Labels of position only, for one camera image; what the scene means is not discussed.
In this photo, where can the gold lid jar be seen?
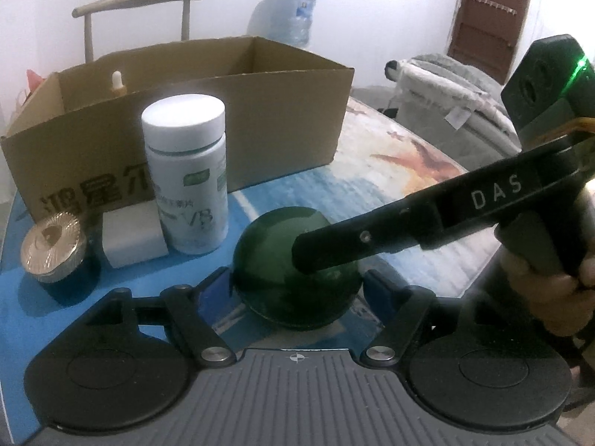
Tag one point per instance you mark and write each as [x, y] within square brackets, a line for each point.
[51, 241]

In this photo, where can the brown wooden door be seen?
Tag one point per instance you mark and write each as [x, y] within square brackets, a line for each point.
[488, 23]

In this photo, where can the white pill bottle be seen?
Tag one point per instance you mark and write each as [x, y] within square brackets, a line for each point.
[186, 172]

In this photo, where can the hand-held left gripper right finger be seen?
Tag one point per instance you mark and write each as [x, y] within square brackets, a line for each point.
[379, 290]

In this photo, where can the green dropper bottle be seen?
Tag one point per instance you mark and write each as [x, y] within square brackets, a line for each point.
[118, 84]

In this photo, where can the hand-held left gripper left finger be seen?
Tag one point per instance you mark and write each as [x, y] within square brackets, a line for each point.
[218, 288]

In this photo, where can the blue water jug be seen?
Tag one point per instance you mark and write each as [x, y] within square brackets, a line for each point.
[293, 14]

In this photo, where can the white charger block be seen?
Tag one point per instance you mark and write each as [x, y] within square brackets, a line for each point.
[135, 237]

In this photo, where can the ocean print table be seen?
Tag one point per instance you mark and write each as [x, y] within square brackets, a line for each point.
[395, 186]

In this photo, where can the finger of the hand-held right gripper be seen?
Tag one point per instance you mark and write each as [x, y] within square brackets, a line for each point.
[325, 251]

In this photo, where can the person's right hand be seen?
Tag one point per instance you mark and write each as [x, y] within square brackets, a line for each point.
[558, 302]

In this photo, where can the brown cardboard box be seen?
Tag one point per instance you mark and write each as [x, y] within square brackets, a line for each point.
[279, 116]

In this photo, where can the green round jar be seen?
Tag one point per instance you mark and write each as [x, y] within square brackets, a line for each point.
[269, 278]

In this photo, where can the red plastic bag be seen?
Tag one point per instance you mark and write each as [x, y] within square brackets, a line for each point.
[35, 81]

